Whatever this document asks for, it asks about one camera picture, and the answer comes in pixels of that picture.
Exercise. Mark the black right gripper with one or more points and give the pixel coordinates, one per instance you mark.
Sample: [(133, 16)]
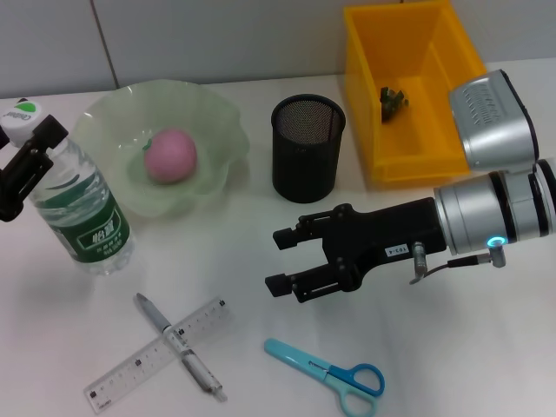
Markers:
[(386, 234)]

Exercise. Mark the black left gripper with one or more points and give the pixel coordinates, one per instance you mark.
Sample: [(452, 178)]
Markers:
[(11, 206)]

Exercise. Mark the clear green-label water bottle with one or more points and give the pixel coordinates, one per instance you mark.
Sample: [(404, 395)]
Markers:
[(87, 226)]

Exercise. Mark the pink peach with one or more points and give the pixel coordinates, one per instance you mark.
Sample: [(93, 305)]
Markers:
[(171, 156)]

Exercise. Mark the black mesh pen cup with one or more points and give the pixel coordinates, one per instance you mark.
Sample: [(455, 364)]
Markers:
[(304, 165)]

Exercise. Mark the blue capped scissors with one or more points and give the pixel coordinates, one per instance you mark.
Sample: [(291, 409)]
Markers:
[(295, 356)]

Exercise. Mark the pale green glass fruit plate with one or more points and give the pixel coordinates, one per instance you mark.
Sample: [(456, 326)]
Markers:
[(208, 130)]

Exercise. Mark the grey clear pen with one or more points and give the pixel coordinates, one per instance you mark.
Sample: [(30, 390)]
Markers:
[(195, 369)]

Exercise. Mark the clear plastic ruler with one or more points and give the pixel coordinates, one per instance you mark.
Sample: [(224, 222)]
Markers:
[(130, 369)]

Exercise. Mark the yellow plastic storage bin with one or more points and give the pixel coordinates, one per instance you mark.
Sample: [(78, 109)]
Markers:
[(369, 65)]

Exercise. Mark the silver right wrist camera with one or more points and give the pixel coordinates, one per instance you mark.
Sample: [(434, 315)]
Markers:
[(495, 126)]

